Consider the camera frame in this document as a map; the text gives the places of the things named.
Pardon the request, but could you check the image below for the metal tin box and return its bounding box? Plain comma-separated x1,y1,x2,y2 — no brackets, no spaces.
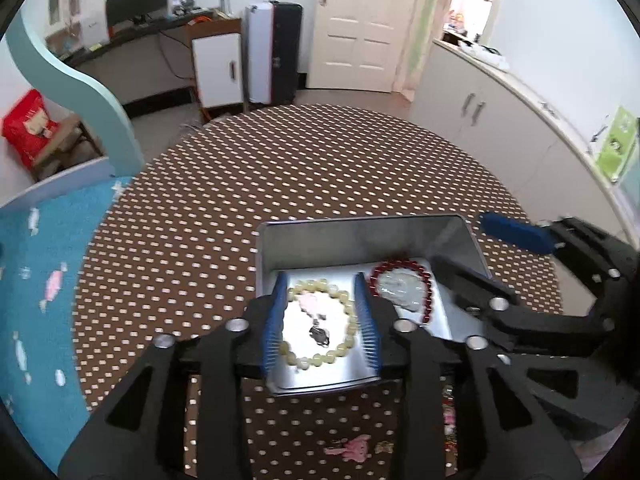
256,215,493,398

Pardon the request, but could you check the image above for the pale jade pendant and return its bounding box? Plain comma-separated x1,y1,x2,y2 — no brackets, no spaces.
376,271,430,311

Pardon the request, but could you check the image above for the white suitcase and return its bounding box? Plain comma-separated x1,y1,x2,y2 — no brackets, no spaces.
243,2,275,103

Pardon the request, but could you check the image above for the pink and black pendant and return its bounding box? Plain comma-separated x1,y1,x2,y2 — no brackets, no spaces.
297,294,332,348

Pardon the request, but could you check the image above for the pale paper box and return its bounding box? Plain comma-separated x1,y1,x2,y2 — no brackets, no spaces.
620,170,640,206

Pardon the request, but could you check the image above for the white cloth bundle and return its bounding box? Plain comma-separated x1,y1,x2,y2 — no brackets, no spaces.
457,40,511,72

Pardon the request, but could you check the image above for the blue candy print bedsheet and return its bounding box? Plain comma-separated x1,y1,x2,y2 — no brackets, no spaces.
0,177,133,466

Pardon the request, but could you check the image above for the black suitcase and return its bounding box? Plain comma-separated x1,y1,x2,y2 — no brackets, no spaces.
270,1,304,105

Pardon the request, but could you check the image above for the dark wooden desk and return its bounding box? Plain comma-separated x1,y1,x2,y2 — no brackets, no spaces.
65,7,243,106

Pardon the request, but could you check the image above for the light blue bed frame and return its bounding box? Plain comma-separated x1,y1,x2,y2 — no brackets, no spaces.
0,10,146,211

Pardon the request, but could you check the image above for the colourful bead bracelet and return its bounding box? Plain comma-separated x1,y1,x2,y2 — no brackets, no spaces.
441,385,458,461

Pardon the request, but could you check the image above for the white under-desk cabinet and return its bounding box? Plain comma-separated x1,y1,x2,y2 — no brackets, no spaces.
191,31,244,109

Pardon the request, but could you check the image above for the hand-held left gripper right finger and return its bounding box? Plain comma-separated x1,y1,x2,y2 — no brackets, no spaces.
352,271,586,480

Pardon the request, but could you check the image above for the white sideboard cabinet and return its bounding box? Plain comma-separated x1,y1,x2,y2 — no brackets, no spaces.
410,37,640,256

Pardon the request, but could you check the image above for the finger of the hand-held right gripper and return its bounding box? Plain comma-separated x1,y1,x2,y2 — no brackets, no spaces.
432,255,618,354
477,211,640,321

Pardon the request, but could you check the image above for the pink rabbit charm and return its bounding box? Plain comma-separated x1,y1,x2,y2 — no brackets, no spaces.
324,435,372,461

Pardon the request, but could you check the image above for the cream panel door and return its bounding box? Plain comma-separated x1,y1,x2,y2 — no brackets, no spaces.
306,0,426,93

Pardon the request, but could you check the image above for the cream bead bracelet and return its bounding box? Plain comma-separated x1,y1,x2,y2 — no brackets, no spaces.
277,278,360,372

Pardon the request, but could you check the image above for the red printed bag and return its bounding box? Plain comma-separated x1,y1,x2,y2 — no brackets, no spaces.
1,89,58,168

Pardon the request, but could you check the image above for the red bead bracelet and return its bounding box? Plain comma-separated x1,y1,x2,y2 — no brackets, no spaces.
369,257,435,326

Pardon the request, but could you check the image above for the green paper bag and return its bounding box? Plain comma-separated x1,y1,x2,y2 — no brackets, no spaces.
595,106,640,183

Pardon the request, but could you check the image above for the round polka-dot table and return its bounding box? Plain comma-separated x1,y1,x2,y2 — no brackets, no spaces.
72,104,563,480

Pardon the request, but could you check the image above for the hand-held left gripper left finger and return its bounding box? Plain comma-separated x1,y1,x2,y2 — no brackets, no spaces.
57,271,291,480

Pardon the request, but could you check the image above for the wooden chair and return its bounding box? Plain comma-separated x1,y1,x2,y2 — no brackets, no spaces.
30,112,103,181

